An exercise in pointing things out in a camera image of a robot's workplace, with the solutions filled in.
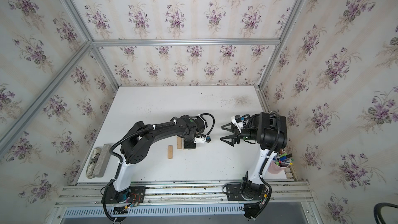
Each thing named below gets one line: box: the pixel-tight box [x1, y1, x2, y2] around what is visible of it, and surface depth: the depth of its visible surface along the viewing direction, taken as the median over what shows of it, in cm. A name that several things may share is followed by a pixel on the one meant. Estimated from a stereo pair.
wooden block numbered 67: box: [177, 136, 182, 150], surface depth 91 cm
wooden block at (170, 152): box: [167, 145, 174, 160], surface depth 88 cm
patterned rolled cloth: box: [85, 147, 102, 179], surface depth 79 cm
